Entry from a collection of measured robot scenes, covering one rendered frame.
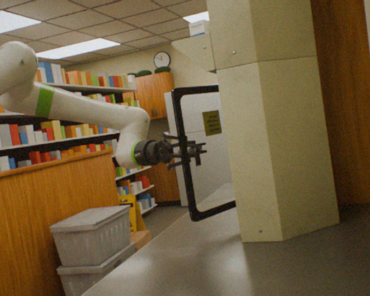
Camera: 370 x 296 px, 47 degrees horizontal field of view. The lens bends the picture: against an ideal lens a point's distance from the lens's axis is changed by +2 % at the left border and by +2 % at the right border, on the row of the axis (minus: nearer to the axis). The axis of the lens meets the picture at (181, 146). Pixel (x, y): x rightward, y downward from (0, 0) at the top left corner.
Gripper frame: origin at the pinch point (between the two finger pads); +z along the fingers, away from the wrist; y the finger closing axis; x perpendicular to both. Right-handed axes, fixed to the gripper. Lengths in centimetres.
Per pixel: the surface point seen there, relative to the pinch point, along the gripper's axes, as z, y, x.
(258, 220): 24.4, -20.2, -4.4
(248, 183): 23.4, -10.1, -4.9
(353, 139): 31, -5, 41
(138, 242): -222, -93, 128
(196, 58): 15.2, 25.2, -9.1
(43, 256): -222, -77, 39
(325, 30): 28, 31, 39
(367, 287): 58, -26, -19
